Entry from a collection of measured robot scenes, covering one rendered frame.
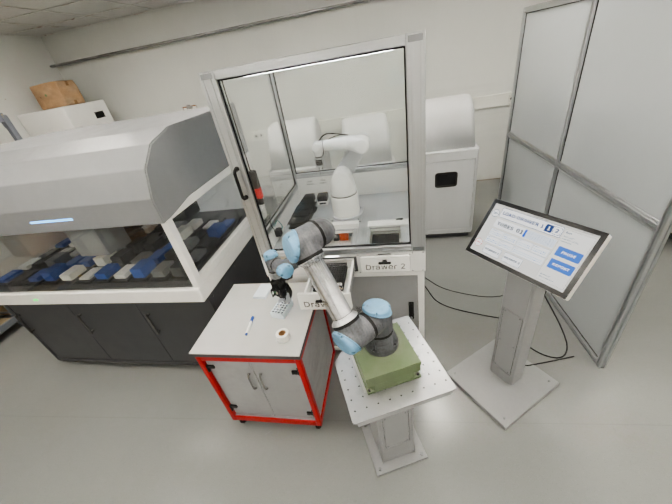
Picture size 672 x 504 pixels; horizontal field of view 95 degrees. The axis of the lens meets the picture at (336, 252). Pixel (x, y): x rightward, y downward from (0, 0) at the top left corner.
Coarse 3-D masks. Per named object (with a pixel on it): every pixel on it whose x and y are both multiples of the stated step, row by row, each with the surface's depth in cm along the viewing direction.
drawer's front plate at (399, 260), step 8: (368, 256) 184; (376, 256) 183; (384, 256) 182; (392, 256) 180; (400, 256) 179; (408, 256) 178; (368, 264) 186; (376, 264) 185; (392, 264) 183; (400, 264) 182; (408, 264) 182
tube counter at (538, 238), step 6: (522, 228) 149; (516, 234) 150; (522, 234) 148; (528, 234) 146; (534, 234) 144; (540, 234) 142; (534, 240) 143; (540, 240) 142; (546, 240) 140; (552, 240) 138; (546, 246) 139; (552, 246) 137
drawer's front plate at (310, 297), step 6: (300, 294) 164; (306, 294) 163; (312, 294) 163; (348, 294) 159; (300, 300) 166; (306, 300) 166; (312, 300) 165; (348, 300) 161; (300, 306) 169; (324, 306) 166
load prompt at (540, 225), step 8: (504, 208) 158; (504, 216) 157; (512, 216) 154; (520, 216) 151; (528, 216) 148; (528, 224) 147; (536, 224) 144; (544, 224) 142; (552, 224) 139; (544, 232) 141; (552, 232) 139; (560, 232) 136
